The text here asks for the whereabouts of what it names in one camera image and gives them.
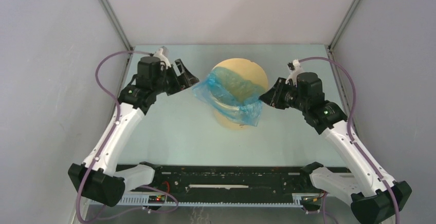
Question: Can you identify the aluminium frame post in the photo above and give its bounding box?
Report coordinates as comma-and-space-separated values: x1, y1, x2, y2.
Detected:
98, 0, 133, 50
328, 0, 362, 52

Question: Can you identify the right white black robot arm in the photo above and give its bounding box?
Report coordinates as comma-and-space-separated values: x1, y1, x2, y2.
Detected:
259, 72, 412, 223

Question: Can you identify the right small circuit board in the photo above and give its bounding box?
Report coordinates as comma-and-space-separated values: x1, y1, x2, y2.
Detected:
300, 196, 323, 205

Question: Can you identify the grey slotted cable duct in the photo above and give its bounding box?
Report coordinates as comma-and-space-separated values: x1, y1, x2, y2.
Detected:
117, 194, 315, 208

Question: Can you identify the small circuit board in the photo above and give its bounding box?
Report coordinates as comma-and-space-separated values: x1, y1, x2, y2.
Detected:
148, 195, 166, 204
300, 196, 323, 205

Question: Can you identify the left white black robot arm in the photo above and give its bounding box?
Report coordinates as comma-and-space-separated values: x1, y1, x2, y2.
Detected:
68, 53, 199, 207

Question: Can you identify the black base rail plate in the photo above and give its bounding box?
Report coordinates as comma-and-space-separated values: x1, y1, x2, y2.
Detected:
144, 162, 323, 200

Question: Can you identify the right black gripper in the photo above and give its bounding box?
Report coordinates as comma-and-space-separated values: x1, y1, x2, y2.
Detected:
259, 77, 308, 112

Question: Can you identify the right aluminium frame post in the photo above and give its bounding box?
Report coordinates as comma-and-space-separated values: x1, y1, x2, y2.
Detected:
328, 0, 362, 52

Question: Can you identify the left aluminium frame post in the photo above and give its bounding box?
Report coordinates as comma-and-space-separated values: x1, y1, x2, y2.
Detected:
98, 0, 133, 50

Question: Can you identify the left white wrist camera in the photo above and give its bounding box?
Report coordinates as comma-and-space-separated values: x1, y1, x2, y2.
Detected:
153, 46, 172, 69

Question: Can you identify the left small circuit board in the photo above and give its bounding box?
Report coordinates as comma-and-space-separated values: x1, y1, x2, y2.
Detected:
148, 195, 166, 204

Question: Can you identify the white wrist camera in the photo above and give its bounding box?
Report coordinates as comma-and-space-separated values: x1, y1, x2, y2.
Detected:
153, 46, 172, 69
285, 59, 304, 86

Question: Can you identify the blue plastic trash bag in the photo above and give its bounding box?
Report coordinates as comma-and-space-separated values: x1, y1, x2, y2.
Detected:
193, 67, 266, 126

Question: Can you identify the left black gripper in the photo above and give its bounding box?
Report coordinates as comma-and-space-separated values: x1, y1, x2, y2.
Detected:
153, 59, 199, 96

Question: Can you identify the yellow cartoon trash bin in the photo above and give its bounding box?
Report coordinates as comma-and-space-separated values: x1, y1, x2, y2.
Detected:
202, 58, 268, 130

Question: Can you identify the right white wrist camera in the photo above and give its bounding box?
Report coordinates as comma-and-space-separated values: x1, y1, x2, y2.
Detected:
285, 59, 304, 86

